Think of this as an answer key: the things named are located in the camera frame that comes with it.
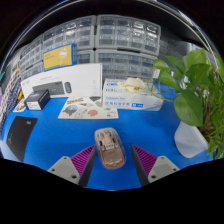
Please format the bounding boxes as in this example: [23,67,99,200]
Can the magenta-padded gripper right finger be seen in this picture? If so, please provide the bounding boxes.
[130,143,181,187]

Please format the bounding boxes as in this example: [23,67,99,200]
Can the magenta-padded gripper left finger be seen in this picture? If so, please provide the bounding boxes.
[47,144,98,188]

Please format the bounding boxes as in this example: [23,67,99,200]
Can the transparent pink computer mouse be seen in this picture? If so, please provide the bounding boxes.
[94,127,127,170]

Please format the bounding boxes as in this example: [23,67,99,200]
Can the black mouse pad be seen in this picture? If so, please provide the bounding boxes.
[5,115,38,163]

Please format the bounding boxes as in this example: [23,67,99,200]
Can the white plant pot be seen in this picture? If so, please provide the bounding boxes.
[173,120,209,159]

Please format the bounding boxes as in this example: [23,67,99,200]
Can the green leafy pothos plant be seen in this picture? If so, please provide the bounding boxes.
[148,48,224,159]

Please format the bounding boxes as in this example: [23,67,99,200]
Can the white disposable glove box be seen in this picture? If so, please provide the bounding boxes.
[102,78,164,112]

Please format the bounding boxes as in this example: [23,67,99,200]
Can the small black box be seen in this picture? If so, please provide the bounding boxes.
[23,89,51,111]

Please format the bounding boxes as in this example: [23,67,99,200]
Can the cream disposable gloves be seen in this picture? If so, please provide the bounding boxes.
[116,77,148,94]

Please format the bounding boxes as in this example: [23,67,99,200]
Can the white keyboard packaging box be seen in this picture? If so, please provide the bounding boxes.
[20,63,104,99]

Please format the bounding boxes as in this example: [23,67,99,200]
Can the white polka dot fabric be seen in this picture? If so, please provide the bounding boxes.
[0,61,21,111]

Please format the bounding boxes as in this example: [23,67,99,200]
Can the yellow and blue box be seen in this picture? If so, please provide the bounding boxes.
[43,43,78,72]

